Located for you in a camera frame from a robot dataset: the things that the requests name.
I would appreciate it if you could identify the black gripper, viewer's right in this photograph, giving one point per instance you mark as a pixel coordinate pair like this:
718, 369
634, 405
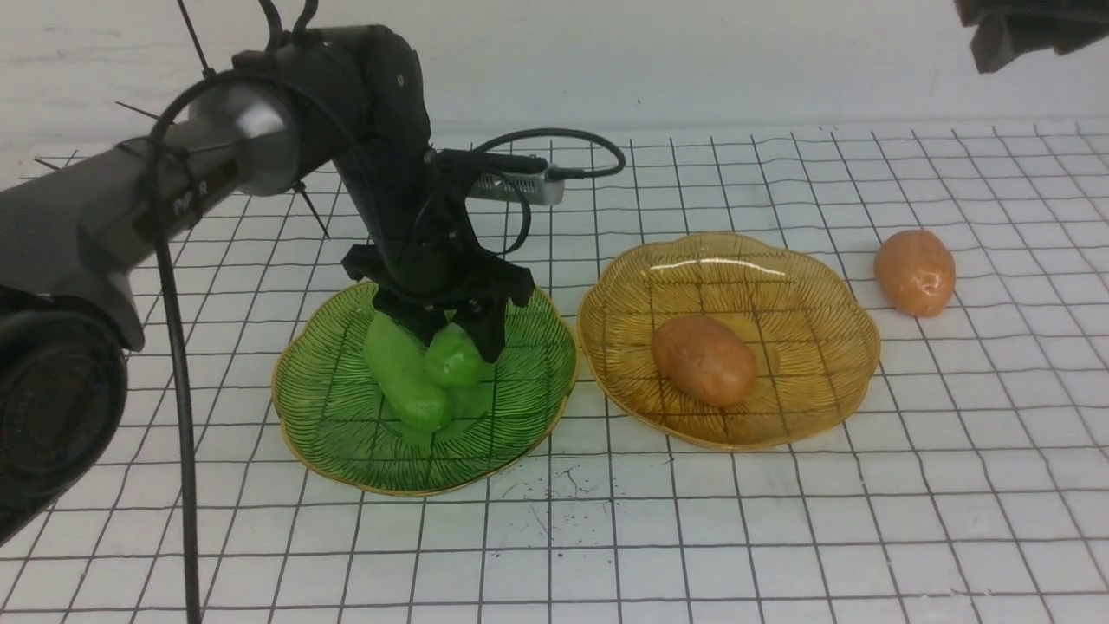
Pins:
1007, 30

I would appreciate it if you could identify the grey wrist camera, viewer's left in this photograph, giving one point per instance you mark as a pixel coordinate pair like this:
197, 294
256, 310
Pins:
511, 187

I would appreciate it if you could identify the orange potato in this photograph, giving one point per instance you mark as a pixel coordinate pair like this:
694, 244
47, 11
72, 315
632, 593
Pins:
705, 359
915, 272

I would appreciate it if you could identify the green pepper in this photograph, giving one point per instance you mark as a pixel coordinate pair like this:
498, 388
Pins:
396, 359
452, 359

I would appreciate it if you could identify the green glass plate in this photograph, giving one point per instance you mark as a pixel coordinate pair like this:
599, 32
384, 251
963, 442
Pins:
336, 420

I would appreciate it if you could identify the black gripper, viewer's left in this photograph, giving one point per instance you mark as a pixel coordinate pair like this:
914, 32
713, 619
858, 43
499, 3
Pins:
426, 254

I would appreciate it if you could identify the amber glass plate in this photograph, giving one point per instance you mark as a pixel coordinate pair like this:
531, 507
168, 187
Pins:
815, 347

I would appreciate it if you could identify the thick black cable foreground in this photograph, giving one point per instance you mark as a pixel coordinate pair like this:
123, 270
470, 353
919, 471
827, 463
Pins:
173, 347

